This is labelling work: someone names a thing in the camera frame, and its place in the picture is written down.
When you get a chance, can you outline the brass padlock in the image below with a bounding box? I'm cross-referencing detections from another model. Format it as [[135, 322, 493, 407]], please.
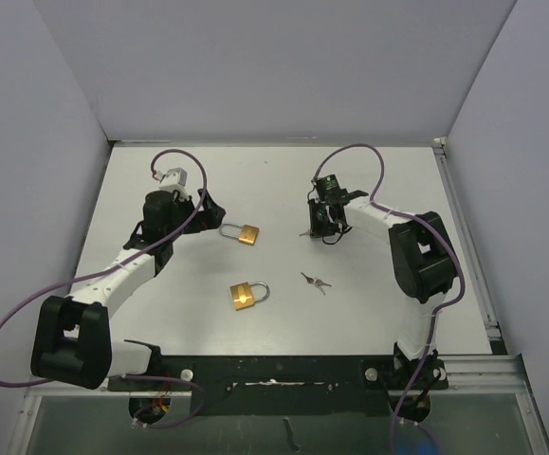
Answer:
[[229, 282, 270, 311], [218, 223, 260, 246]]

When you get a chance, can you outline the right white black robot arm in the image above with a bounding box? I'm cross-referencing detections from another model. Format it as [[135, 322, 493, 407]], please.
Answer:
[[307, 174, 458, 388]]

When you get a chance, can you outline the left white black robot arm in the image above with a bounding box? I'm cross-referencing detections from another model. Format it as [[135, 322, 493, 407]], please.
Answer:
[[30, 190, 226, 390]]

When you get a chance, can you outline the silver key bunch on table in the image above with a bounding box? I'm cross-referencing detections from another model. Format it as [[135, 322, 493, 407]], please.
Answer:
[[301, 272, 331, 295]]

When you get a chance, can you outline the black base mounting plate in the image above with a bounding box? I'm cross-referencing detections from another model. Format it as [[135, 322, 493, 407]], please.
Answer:
[[108, 355, 448, 418]]

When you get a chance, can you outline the aluminium frame rail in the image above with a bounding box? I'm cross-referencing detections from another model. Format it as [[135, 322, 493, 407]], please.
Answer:
[[432, 136, 549, 454]]

